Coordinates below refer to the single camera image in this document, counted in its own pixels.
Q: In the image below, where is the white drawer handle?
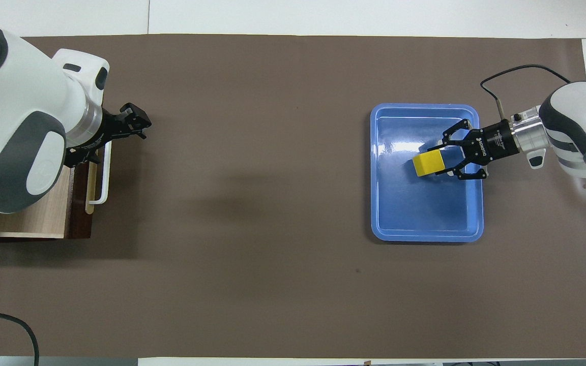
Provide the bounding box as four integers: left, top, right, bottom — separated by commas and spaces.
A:
90, 140, 112, 205

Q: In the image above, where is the wooden drawer with dark front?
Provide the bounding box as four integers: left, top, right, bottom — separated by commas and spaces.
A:
0, 140, 112, 240

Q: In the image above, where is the black cable on table edge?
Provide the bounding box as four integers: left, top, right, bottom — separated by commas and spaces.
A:
0, 310, 39, 366

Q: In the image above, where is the blue plastic tray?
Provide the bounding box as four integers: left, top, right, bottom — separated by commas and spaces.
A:
370, 103, 484, 242

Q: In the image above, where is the yellow cube block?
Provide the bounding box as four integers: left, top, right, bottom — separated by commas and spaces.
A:
413, 149, 446, 177

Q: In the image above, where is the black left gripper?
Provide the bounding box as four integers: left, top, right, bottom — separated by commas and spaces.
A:
64, 103, 152, 168

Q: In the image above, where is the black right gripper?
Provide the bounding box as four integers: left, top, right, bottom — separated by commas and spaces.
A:
434, 119, 520, 181

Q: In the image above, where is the brown paper table mat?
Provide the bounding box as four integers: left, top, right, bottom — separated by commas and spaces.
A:
0, 34, 586, 359

